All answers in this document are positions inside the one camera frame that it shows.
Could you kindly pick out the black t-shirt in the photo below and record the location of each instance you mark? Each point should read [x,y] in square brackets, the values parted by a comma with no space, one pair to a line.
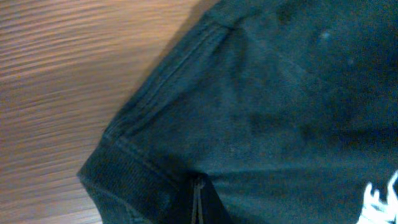
[289,109]

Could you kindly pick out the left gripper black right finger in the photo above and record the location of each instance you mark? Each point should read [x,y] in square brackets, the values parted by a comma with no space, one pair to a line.
[210,210]

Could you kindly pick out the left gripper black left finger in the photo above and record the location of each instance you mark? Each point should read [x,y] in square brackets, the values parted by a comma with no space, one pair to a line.
[185,206]

